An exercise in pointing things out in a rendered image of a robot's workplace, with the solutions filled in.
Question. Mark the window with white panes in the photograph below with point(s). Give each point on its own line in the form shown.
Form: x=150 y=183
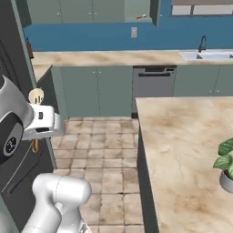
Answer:
x=200 y=9

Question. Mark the white sink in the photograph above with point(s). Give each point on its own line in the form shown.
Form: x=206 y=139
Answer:
x=209 y=55

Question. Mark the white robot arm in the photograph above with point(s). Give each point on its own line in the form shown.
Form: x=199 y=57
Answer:
x=57 y=194

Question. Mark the dark corner lower cabinet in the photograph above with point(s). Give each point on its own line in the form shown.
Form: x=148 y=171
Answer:
x=48 y=91

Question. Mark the grey-green cabinet run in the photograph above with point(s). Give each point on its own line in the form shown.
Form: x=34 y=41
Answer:
x=94 y=91
x=75 y=10
x=200 y=80

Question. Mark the grey-green upper cabinet run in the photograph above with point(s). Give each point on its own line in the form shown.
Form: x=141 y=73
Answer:
x=75 y=10

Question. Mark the grey-green lower cabinet run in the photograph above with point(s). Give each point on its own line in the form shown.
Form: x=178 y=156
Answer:
x=200 y=80
x=94 y=91

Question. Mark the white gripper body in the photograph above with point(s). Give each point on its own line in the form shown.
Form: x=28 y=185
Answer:
x=45 y=130

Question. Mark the open grey-green cabinet door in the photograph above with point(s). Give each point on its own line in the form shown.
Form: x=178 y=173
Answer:
x=156 y=12

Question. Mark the open grey-green cabinet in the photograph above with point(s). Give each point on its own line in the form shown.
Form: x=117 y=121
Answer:
x=136 y=9

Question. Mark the green plant in grey pot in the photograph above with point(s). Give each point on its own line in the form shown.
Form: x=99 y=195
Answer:
x=226 y=164

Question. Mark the black tap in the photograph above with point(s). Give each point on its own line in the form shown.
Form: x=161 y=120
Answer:
x=202 y=42

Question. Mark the dark tall fridge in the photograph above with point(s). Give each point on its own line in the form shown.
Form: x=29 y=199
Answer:
x=18 y=45

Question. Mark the white wall outlet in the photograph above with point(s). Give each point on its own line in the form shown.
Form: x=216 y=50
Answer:
x=134 y=32

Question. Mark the grey dishwasher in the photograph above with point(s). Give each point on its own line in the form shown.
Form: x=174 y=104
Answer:
x=153 y=88

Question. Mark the brown object with blue tip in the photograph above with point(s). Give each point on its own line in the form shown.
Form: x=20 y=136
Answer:
x=30 y=50

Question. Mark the dark kitchen island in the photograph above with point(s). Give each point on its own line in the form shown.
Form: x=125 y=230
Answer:
x=147 y=182

